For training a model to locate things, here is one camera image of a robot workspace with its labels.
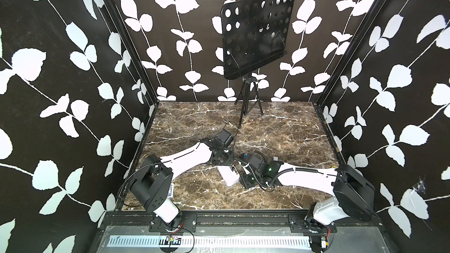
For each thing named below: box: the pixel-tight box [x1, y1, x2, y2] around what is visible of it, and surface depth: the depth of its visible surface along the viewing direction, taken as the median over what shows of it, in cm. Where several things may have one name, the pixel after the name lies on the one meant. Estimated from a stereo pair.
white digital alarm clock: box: [216, 165, 240, 187], surface depth 86 cm
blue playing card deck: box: [167, 183, 175, 198], surface depth 83 cm
